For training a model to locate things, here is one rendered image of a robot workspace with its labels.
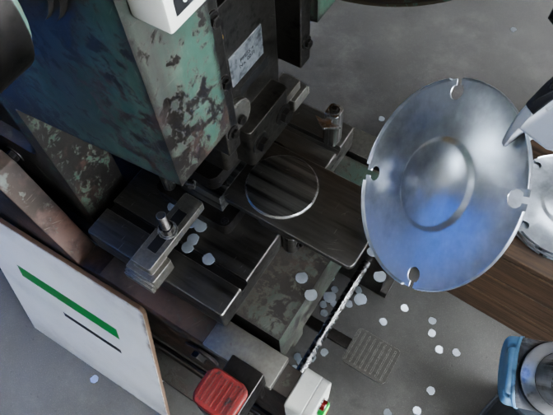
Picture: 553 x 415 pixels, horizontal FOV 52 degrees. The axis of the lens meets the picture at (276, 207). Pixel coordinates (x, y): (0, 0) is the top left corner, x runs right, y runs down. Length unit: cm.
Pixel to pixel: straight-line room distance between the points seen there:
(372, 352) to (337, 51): 120
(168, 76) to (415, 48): 180
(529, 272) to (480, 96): 76
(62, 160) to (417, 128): 55
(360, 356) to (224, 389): 68
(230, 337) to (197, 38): 59
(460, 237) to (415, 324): 97
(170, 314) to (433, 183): 53
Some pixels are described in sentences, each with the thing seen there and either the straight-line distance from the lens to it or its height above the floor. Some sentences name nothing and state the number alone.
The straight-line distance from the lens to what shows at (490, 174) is 74.
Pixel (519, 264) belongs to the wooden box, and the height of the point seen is 34.
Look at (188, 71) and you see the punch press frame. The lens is 55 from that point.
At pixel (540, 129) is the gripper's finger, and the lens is 69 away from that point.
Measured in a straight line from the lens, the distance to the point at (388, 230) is 84.
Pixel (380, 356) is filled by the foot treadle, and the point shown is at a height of 16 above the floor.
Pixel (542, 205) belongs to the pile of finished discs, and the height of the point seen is 38.
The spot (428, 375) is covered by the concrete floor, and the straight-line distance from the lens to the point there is 167.
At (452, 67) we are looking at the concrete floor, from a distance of 223.
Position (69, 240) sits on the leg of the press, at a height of 65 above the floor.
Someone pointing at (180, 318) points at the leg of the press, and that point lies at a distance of 104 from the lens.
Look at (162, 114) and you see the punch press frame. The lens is 54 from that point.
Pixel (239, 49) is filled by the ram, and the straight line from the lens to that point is 72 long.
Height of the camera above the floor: 159
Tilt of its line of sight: 61 degrees down
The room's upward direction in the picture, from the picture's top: 5 degrees counter-clockwise
